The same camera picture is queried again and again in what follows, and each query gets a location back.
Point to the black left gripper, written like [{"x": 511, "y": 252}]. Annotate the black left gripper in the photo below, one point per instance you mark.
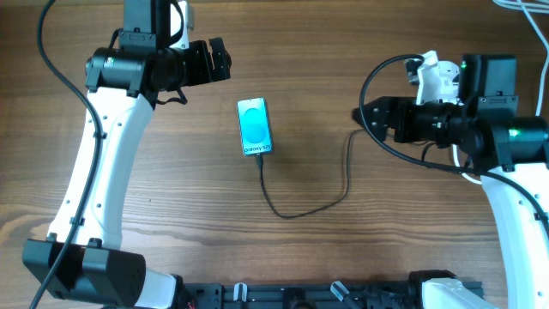
[{"x": 203, "y": 73}]

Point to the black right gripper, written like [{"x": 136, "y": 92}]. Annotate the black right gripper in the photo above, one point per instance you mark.
[{"x": 405, "y": 106}]

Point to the blue screen smartphone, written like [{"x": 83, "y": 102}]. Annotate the blue screen smartphone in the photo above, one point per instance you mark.
[{"x": 254, "y": 126}]

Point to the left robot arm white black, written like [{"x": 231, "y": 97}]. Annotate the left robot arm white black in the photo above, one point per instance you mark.
[{"x": 81, "y": 258}]

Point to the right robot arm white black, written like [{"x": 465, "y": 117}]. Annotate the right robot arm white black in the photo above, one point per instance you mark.
[{"x": 473, "y": 106}]

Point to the white power strip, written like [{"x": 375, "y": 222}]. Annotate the white power strip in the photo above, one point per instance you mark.
[{"x": 449, "y": 73}]

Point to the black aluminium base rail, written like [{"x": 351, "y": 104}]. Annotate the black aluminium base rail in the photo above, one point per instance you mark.
[{"x": 403, "y": 294}]

